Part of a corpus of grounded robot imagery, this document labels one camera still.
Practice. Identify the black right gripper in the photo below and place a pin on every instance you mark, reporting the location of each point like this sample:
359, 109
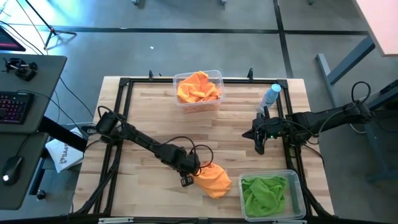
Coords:
273, 129

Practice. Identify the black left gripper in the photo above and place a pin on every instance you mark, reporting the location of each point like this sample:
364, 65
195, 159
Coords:
191, 165

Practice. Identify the orange towel with white tag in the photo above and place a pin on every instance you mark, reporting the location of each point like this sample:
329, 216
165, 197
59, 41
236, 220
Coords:
214, 183

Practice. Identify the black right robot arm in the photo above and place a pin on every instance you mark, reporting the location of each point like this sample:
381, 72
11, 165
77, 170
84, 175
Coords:
323, 119

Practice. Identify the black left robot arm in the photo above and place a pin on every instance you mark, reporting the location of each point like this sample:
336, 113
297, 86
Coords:
146, 143

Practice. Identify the clear bottle with blue cap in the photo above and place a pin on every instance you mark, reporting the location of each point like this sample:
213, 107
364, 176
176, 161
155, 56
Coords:
270, 96

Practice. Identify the clear plastic basket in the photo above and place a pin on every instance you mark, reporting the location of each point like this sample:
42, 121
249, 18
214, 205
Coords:
199, 109
295, 199

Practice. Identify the black table clamp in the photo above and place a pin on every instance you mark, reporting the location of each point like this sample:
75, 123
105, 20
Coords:
150, 75
250, 74

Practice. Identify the grey metal table leg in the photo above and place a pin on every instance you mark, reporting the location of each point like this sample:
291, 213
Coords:
348, 64

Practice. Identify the white paper box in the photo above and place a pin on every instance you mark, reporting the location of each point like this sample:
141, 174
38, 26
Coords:
66, 158

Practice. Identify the black desk support bar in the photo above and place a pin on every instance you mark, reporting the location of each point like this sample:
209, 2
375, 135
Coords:
62, 133

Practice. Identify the black round knob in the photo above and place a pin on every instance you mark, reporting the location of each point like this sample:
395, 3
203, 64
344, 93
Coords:
40, 194

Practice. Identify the grey computer desk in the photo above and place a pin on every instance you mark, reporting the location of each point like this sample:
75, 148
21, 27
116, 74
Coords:
43, 93

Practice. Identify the pink-topped table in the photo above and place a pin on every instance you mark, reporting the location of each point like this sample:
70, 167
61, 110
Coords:
382, 21

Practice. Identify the black computer mouse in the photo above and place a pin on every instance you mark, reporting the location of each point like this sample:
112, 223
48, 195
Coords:
11, 169

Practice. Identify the black backlit keyboard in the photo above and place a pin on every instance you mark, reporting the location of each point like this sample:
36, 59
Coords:
14, 107

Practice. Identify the black tripod stand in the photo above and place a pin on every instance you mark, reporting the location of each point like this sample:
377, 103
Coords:
53, 31

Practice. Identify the dark computer monitor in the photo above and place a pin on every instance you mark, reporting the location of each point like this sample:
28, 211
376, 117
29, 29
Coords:
7, 42

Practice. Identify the silver metal bracket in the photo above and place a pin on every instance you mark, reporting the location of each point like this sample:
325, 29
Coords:
289, 221
115, 220

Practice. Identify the black aluminium table frame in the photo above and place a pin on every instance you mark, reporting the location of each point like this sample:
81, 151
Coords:
149, 80

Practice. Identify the black desk clamp mount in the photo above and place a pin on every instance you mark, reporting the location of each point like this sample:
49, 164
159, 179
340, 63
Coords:
25, 73

